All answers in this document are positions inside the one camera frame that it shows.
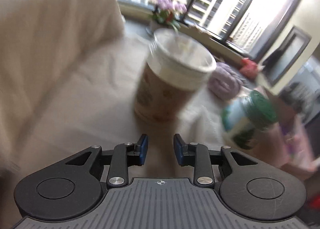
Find lavender knitted yarn donut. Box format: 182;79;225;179
208;62;244;101

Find glass jar green lid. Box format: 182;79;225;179
221;90;278;150

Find paper coffee cup white lid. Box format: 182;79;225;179
135;28;217;122

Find pink open storage box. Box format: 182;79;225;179
257;88;317;181

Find pink plastic bag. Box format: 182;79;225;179
239;57;259;80

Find dark framed door panel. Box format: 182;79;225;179
262;26;311;86

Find grey washing machine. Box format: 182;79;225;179
279;56;319;125

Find pink orchid potted plant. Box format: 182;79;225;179
149;0;187;34

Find beige sofa cover cushion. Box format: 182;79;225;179
1;0;124;168

